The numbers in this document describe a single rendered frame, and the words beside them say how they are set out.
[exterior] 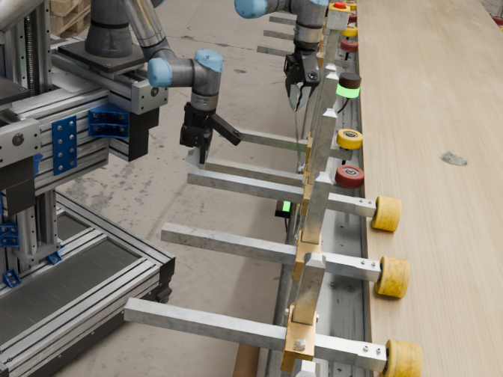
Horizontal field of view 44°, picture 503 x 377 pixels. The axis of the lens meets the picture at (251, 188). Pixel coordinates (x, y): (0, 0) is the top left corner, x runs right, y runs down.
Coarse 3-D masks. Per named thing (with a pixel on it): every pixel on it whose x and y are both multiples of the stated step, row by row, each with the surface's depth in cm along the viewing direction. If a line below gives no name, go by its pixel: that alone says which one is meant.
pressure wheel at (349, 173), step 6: (342, 168) 176; (348, 168) 177; (354, 168) 177; (336, 174) 175; (342, 174) 173; (348, 174) 174; (354, 174) 175; (360, 174) 174; (336, 180) 175; (342, 180) 173; (348, 180) 172; (354, 180) 172; (360, 180) 173; (348, 186) 173; (354, 186) 173; (360, 186) 175
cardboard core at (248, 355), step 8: (240, 344) 229; (240, 352) 224; (248, 352) 223; (256, 352) 225; (240, 360) 221; (248, 360) 220; (256, 360) 223; (240, 368) 217; (248, 368) 217; (256, 368) 221; (232, 376) 217; (240, 376) 213; (248, 376) 214
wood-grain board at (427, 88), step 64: (384, 0) 366; (448, 0) 390; (384, 64) 263; (448, 64) 275; (384, 128) 206; (448, 128) 213; (384, 192) 169; (448, 192) 173; (448, 256) 146; (384, 320) 124; (448, 320) 127
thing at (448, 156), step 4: (448, 152) 192; (440, 156) 192; (444, 156) 190; (448, 156) 192; (452, 156) 191; (456, 156) 190; (444, 160) 190; (448, 160) 189; (452, 160) 189; (456, 160) 189; (460, 160) 190; (464, 160) 190; (456, 164) 189; (460, 164) 189; (464, 164) 189
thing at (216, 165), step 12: (216, 168) 179; (228, 168) 178; (240, 168) 178; (252, 168) 179; (264, 168) 180; (264, 180) 179; (276, 180) 178; (288, 180) 178; (300, 180) 177; (336, 192) 177; (348, 192) 177
